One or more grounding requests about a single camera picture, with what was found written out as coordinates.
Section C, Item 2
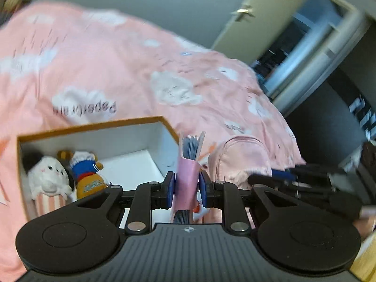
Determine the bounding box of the cream door with handle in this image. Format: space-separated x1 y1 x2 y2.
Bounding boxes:
212 0 306 64

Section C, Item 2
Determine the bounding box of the duck plush blue jacket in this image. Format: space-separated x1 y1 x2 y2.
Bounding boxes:
57 150 108 199

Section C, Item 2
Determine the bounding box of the pink cloud print duvet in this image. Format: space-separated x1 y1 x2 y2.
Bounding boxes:
1 1 303 281

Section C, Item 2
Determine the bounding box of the orange cardboard box white inside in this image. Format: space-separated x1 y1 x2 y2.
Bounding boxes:
16 116 180 222

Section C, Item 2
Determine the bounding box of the right hand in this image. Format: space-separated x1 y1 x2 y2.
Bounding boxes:
353 206 376 240

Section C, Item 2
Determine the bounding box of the small pink backpack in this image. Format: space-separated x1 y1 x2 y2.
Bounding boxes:
208 136 271 190

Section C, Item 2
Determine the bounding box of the white plush doll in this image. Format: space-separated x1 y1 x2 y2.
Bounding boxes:
22 152 73 216

